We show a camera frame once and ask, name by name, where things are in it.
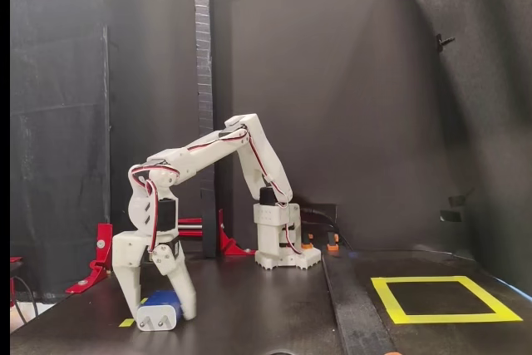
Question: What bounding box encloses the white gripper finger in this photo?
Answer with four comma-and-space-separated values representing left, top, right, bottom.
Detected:
112, 264, 145, 323
150, 244, 198, 321

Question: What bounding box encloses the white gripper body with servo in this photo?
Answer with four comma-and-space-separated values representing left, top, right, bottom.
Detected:
111, 229, 182, 269

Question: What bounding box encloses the blue and white charger block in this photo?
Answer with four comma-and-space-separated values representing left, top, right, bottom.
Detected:
135, 290, 185, 333

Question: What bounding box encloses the red screw clamp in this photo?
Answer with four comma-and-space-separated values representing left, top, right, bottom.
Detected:
177, 217, 204, 240

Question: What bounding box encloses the red table clamp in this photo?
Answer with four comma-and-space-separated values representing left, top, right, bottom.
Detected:
10, 256, 24, 307

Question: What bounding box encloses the black fabric curtain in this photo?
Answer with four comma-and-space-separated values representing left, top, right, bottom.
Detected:
10, 0, 112, 300

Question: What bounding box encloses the black tape strip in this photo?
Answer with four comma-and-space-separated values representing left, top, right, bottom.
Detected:
322, 253, 398, 355

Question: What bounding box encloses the black vertical pole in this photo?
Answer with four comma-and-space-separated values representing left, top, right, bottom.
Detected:
192, 0, 219, 259

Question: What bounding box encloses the yellow tape square outline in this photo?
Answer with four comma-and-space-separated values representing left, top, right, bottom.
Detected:
370, 275, 524, 325

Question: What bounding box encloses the red metal angle bracket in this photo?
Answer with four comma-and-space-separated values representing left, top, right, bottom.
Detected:
65, 222, 114, 294
218, 208, 256, 257

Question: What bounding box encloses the thin black cable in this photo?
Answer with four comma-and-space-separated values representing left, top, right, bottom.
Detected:
12, 274, 39, 325

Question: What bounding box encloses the black power cable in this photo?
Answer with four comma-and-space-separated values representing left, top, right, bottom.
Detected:
301, 206, 354, 250

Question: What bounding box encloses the black wall screw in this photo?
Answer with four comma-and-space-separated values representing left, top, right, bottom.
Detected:
435, 33, 456, 53

